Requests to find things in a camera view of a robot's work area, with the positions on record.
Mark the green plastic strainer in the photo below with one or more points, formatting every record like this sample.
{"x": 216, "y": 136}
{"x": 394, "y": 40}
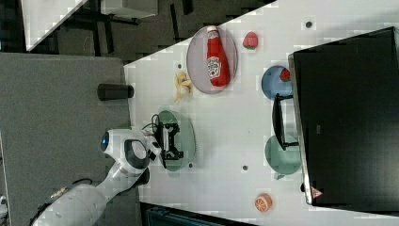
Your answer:
{"x": 185, "y": 140}

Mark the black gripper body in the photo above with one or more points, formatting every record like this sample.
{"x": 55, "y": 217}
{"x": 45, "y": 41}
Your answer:
{"x": 166, "y": 133}

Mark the orange slice toy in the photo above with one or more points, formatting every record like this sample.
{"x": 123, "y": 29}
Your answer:
{"x": 263, "y": 202}

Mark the black oven door handle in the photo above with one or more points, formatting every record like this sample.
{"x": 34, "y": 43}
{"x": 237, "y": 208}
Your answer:
{"x": 278, "y": 123}

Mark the grey round plate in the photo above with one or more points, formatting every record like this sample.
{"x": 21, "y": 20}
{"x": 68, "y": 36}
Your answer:
{"x": 196, "y": 60}

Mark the red strawberry toy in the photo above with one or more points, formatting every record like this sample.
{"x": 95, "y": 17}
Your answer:
{"x": 285, "y": 75}

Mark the yellow peeled banana toy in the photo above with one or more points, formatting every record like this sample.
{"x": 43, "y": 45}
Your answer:
{"x": 183, "y": 85}

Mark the blue bowl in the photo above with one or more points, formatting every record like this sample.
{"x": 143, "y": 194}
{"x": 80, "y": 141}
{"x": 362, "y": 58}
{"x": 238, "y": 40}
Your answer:
{"x": 271, "y": 83}

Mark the black toaster oven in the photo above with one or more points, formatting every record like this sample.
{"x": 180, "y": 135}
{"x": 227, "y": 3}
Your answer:
{"x": 347, "y": 111}

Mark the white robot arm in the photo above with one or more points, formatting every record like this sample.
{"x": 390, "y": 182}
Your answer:
{"x": 131, "y": 150}

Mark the red ketchup bottle toy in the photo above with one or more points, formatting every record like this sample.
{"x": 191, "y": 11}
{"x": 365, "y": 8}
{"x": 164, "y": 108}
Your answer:
{"x": 217, "y": 62}

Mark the pink strawberry toy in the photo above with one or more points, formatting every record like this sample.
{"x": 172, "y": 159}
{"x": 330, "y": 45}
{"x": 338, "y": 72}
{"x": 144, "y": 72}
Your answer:
{"x": 250, "y": 41}

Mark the black cylinder post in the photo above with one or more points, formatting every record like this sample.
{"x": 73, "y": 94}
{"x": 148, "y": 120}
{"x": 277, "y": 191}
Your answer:
{"x": 107, "y": 92}

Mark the green mug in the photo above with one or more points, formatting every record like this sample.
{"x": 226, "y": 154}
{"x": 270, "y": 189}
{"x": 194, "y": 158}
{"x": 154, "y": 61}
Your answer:
{"x": 282, "y": 161}

